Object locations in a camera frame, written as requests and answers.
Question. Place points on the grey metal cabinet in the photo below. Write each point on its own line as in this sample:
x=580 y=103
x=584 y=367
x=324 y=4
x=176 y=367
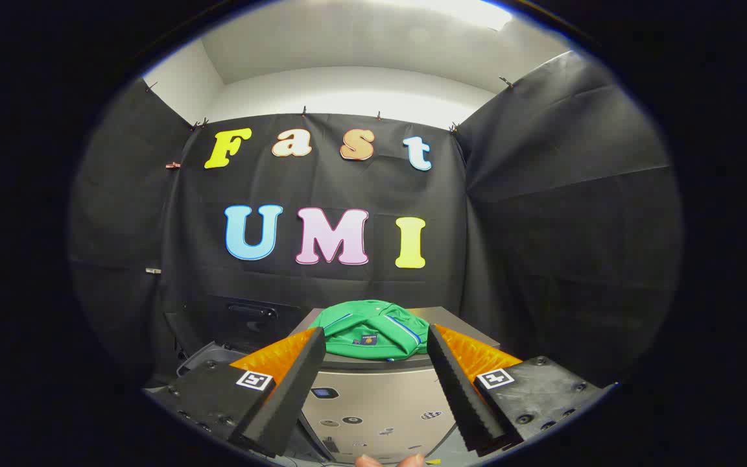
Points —
x=380 y=402

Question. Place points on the dark washing machine lid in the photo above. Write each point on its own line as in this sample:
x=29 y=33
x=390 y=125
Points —
x=250 y=324

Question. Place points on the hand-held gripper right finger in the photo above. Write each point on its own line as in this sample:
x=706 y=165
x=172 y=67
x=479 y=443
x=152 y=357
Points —
x=461 y=395

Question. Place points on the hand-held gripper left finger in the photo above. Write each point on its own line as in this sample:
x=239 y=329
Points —
x=292 y=395

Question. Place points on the dark grey washing machine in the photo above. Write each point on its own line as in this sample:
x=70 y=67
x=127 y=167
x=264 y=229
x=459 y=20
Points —
x=208 y=355

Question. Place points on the green polo shirt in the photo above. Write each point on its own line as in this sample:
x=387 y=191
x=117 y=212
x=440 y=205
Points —
x=360 y=324

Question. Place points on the black backdrop cloth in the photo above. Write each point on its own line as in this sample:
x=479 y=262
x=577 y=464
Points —
x=542 y=214

